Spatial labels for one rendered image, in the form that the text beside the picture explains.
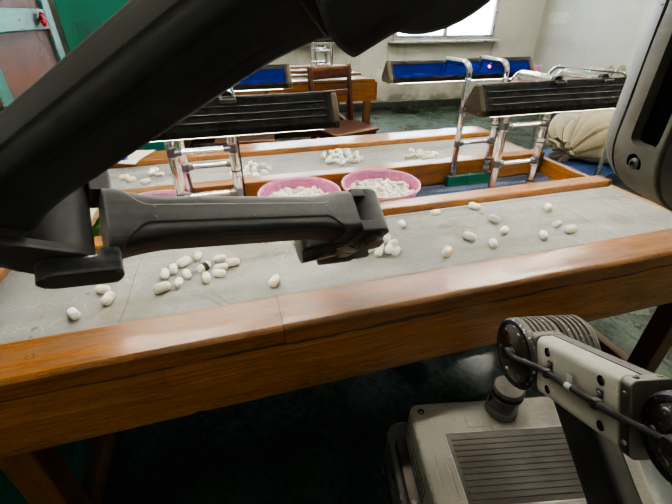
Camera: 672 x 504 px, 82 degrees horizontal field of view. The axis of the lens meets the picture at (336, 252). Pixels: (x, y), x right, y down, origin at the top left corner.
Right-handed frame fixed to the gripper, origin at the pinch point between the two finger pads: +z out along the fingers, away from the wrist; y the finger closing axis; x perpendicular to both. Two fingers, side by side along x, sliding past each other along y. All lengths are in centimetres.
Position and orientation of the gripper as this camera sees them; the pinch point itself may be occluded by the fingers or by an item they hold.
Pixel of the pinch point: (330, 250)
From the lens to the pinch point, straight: 82.3
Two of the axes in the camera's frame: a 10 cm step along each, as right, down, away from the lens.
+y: -9.6, 1.3, -2.6
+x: 1.6, 9.8, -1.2
